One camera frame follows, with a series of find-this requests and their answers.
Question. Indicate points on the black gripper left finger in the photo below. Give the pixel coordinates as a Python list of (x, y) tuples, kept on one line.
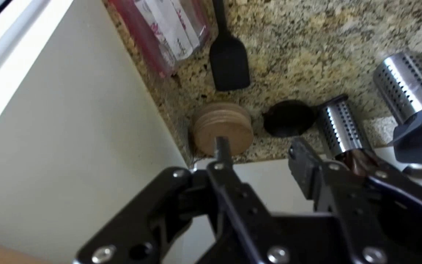
[(142, 221)]

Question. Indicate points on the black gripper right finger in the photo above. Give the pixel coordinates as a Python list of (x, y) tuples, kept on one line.
[(366, 210)]

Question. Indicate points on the perforated steel utensil holder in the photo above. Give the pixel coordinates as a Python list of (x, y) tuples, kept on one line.
[(342, 127), (405, 86)]

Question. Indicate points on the dark nylon spatula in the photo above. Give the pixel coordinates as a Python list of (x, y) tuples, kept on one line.
[(420, 140)]

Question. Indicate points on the round wooden lid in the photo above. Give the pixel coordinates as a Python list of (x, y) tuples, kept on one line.
[(222, 127)]

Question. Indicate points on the flat black spatula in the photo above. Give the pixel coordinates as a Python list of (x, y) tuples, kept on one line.
[(227, 64)]

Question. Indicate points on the pink plastic package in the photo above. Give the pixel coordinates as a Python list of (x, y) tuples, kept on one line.
[(167, 30)]

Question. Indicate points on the white door frame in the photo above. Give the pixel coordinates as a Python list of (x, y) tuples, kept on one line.
[(5, 59)]

